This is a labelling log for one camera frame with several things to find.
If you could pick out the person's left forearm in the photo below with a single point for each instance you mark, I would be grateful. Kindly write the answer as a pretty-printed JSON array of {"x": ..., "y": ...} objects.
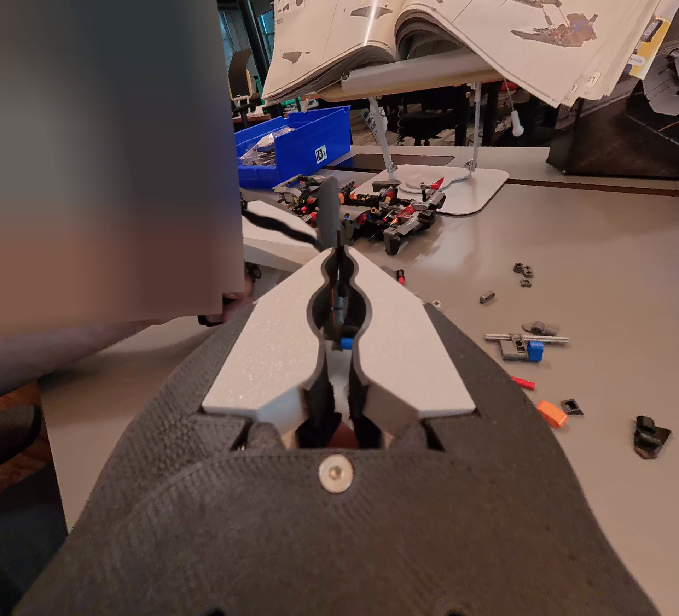
[{"x": 79, "y": 356}]

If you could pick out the white book stand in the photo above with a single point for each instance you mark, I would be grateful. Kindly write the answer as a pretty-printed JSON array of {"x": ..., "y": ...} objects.
[{"x": 467, "y": 192}]

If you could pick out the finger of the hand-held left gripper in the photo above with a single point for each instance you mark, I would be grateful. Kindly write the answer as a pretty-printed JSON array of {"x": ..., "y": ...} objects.
[
  {"x": 270, "y": 216},
  {"x": 276, "y": 253}
]

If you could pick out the scattered loose lego pieces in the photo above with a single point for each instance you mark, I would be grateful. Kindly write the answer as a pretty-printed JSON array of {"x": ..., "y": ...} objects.
[{"x": 551, "y": 413}]

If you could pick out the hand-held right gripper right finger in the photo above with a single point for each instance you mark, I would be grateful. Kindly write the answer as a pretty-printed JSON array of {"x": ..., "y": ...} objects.
[{"x": 414, "y": 361}]

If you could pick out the clear plastic bags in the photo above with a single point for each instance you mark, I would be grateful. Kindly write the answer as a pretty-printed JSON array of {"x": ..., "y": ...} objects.
[{"x": 260, "y": 149}]

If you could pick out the tan black office chair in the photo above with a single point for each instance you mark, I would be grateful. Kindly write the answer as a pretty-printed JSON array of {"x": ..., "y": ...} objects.
[{"x": 238, "y": 70}]

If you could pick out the black lego car chassis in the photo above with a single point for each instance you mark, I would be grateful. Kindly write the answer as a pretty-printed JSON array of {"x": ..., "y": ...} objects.
[{"x": 371, "y": 213}]

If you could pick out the blue parts bin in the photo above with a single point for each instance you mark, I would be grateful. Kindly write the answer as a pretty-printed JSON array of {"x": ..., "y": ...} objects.
[{"x": 297, "y": 149}]

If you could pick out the dark lego set box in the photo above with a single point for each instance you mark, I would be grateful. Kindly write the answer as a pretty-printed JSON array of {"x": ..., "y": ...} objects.
[{"x": 599, "y": 144}]

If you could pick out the person's left hand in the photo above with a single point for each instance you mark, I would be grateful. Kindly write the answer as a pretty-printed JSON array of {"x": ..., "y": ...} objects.
[{"x": 233, "y": 303}]

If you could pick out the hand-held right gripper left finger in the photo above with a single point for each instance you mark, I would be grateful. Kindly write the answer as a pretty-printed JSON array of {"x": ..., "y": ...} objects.
[{"x": 260, "y": 361}]

